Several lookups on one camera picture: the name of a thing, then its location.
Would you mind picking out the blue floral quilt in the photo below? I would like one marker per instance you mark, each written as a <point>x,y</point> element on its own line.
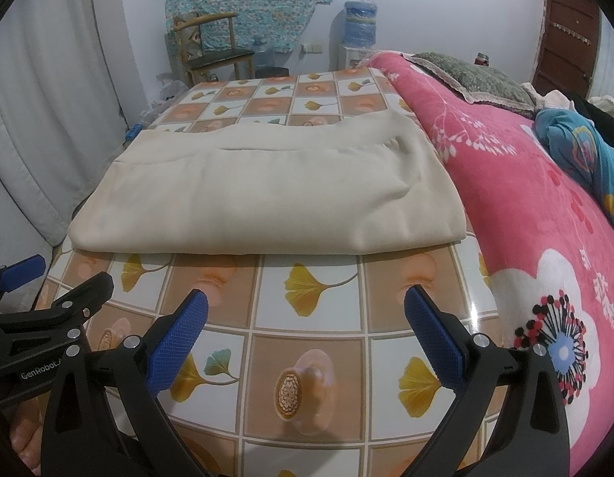
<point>575,154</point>

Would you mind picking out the wooden chair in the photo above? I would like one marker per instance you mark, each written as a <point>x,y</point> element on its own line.
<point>215,59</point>

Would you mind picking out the white curtain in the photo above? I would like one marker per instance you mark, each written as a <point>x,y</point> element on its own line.
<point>43,119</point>

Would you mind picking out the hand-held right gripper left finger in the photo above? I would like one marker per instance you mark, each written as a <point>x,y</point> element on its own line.
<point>180,340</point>

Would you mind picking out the empty clear water bottle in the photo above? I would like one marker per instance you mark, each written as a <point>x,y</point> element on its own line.
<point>262,54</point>

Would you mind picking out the person's left hand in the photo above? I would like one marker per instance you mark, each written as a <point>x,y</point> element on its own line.
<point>26,437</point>

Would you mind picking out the white water dispenser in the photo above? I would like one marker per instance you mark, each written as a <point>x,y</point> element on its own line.
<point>354,55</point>

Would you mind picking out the cream zip jacket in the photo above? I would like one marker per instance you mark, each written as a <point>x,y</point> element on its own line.
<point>267,194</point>

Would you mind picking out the cream knitted cloth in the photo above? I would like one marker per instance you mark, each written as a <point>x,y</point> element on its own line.
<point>553,99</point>

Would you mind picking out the blue water dispenser bottle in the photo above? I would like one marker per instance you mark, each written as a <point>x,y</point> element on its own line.
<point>360,22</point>

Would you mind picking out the white wall socket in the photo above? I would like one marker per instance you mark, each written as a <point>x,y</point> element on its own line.
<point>312,48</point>

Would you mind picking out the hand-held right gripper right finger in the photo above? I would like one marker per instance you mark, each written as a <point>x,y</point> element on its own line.
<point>434,340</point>

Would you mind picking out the teal floral wall cloth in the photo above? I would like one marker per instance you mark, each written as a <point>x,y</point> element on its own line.
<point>252,0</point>

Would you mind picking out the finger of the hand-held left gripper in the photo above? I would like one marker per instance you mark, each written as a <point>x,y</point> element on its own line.
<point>23,268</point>
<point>91,290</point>

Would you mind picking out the brown wooden door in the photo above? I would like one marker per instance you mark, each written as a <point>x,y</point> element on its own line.
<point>565,39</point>

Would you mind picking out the clear plastic bag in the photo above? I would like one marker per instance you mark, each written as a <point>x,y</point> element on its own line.
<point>170,94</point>

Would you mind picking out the green patterned pillow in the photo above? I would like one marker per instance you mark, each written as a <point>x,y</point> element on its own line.
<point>478,79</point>

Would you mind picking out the pink floral blanket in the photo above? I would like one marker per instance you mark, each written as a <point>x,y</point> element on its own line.
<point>525,198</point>

